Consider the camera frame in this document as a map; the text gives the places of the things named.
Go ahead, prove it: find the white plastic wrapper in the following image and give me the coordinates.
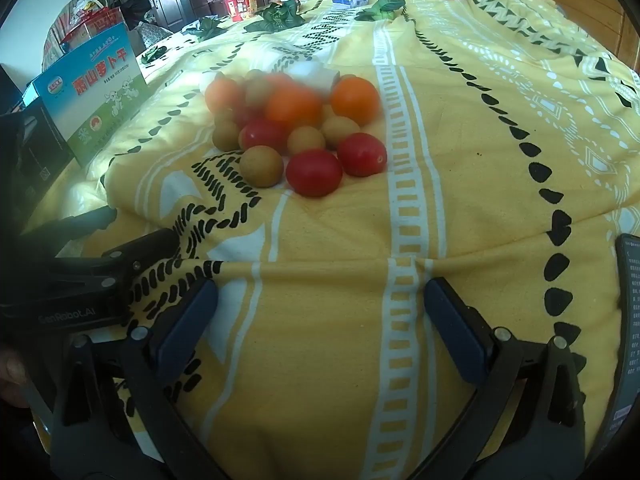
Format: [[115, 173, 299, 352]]
[[287, 60, 341, 98]]

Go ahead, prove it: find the green leafy vegetable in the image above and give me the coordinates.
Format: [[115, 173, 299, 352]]
[[140, 45, 170, 66], [244, 0, 306, 33], [182, 16, 228, 40], [355, 0, 407, 23]]

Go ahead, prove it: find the round red striped tabletop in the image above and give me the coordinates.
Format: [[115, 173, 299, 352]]
[[42, 0, 151, 68]]

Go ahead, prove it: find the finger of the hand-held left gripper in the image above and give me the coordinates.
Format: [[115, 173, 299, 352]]
[[20, 205, 118, 256], [102, 229, 181, 286]]

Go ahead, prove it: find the blue and green carton box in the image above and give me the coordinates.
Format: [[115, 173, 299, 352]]
[[32, 22, 151, 167]]

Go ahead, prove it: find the red snack box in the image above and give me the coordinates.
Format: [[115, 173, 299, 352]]
[[225, 0, 260, 22]]

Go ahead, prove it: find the red gift box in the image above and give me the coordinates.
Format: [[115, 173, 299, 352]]
[[60, 7, 126, 43]]

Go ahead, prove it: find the person's left hand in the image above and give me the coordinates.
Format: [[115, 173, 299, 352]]
[[0, 345, 31, 408]]

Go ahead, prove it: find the black bag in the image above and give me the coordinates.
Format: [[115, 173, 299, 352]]
[[120, 0, 157, 31]]

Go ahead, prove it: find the red cherry tomato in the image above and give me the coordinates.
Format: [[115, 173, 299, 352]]
[[232, 106, 258, 131], [336, 132, 388, 178], [285, 149, 344, 198], [240, 118, 290, 153]]

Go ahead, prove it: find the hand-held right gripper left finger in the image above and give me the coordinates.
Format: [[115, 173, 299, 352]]
[[50, 276, 231, 480]]

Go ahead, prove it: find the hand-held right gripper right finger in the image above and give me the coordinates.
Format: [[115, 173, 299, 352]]
[[424, 276, 588, 480]]

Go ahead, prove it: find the brown cardboard box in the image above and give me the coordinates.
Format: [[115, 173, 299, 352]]
[[120, 22, 151, 58]]

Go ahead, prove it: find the pile of mixed fruit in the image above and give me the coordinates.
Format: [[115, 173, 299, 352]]
[[211, 69, 362, 189]]

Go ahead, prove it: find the black printed box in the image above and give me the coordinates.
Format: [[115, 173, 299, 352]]
[[0, 96, 77, 211]]

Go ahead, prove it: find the yellow patterned blanket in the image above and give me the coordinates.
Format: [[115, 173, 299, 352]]
[[22, 0, 640, 480]]

